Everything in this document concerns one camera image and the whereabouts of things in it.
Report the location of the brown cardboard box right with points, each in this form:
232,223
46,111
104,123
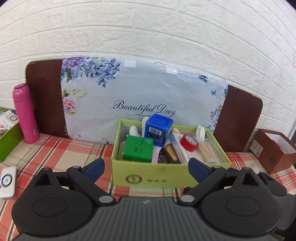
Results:
274,150

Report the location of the white medicine box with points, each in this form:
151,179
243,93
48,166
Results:
183,154

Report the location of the large green cardboard box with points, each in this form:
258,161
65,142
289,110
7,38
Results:
139,174

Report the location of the blue plastic jar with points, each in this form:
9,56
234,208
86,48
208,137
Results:
158,128

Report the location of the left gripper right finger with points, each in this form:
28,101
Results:
208,179

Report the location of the floral packaged pillow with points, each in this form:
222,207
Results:
97,93

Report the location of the steel wool scrubber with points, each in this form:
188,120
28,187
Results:
162,158

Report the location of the green tray box left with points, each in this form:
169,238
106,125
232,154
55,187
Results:
11,134

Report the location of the white remote device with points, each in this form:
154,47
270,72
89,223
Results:
8,182

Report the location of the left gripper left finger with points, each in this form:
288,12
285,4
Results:
84,182

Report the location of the red tape roll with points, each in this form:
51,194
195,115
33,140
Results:
189,143

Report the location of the pink thermos bottle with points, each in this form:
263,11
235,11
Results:
25,113

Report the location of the gold brown box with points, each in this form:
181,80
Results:
170,154

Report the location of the plaid bed sheet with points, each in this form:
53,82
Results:
61,153

